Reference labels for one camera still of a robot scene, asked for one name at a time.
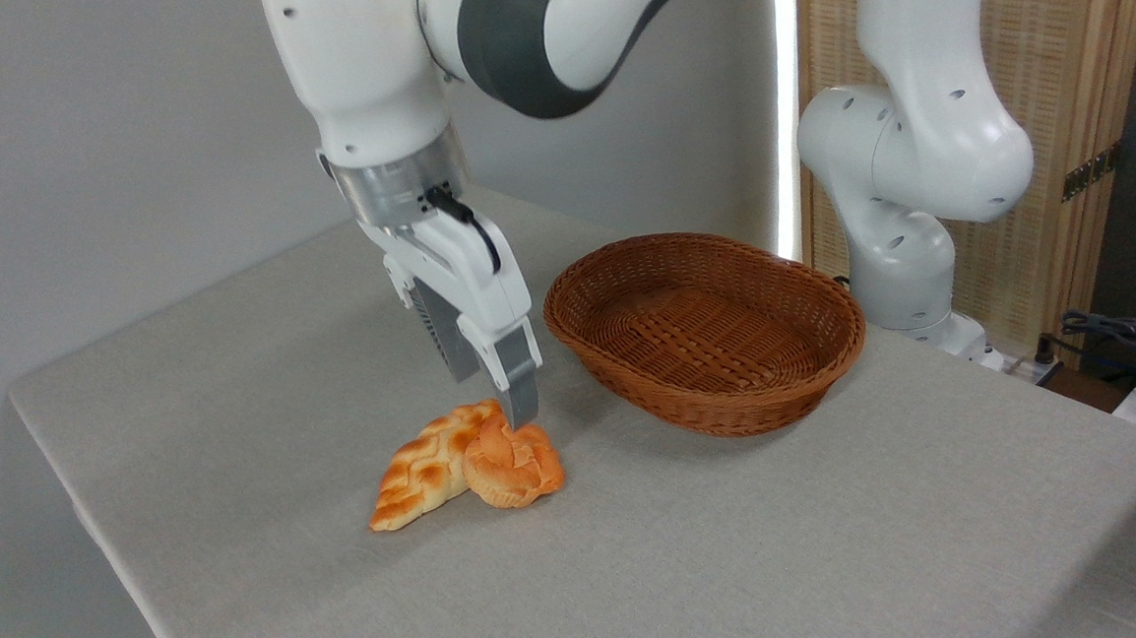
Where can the brown woven wicker basket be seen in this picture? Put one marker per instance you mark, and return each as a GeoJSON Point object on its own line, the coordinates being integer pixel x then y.
{"type": "Point", "coordinates": [708, 350]}

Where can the white power strip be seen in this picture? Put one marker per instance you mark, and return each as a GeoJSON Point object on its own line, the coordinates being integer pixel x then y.
{"type": "Point", "coordinates": [1030, 367]}

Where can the grey tablecloth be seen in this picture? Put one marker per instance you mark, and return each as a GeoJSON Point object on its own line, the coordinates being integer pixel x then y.
{"type": "Point", "coordinates": [641, 551]}

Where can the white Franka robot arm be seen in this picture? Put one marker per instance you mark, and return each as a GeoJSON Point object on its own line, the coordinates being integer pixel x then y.
{"type": "Point", "coordinates": [922, 139]}

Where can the round bread bun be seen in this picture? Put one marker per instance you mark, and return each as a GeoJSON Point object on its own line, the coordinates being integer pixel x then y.
{"type": "Point", "coordinates": [513, 465]}

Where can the dark metal screen hinge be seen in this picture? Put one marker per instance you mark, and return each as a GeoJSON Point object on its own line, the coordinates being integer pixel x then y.
{"type": "Point", "coordinates": [1092, 172]}

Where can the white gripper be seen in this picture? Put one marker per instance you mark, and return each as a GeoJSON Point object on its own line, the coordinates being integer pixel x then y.
{"type": "Point", "coordinates": [472, 276]}

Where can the long braided bread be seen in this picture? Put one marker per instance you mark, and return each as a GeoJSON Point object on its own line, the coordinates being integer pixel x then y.
{"type": "Point", "coordinates": [419, 466]}

